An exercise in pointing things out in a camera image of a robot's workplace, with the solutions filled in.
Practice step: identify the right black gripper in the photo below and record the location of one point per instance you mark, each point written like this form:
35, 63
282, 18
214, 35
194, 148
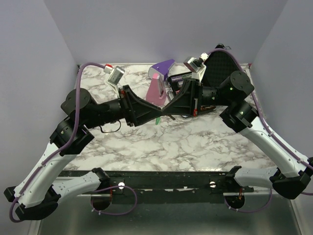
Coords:
191, 88

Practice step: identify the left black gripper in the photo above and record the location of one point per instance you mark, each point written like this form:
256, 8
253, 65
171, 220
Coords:
138, 117

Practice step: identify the green key tag with keyring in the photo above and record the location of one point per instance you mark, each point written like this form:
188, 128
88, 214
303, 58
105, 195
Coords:
158, 119

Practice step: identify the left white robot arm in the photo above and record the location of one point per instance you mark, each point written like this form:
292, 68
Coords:
38, 196

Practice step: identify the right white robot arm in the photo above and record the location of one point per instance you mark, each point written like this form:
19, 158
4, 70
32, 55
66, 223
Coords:
293, 170

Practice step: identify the pink and purple device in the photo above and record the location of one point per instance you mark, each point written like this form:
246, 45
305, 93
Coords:
158, 73

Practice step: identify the black poker chip case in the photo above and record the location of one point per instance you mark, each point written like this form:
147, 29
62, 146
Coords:
220, 66

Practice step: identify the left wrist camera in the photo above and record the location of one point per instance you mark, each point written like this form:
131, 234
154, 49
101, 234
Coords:
115, 74

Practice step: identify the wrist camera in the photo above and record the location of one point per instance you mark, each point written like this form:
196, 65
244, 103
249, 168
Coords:
115, 74
197, 66

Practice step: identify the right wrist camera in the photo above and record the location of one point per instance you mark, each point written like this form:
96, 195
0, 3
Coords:
197, 66

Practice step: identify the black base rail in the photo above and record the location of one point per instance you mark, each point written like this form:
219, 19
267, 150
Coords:
170, 187

